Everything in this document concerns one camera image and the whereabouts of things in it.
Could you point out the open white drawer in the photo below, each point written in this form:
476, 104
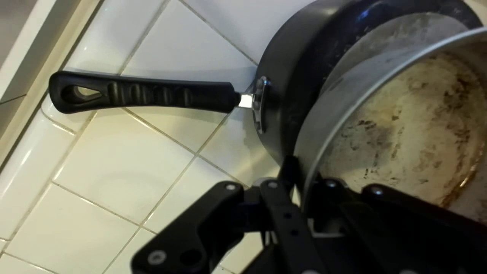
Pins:
27, 40

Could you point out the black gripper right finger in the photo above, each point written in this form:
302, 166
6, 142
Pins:
395, 238

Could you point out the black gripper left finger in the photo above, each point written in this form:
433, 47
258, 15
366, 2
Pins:
202, 238

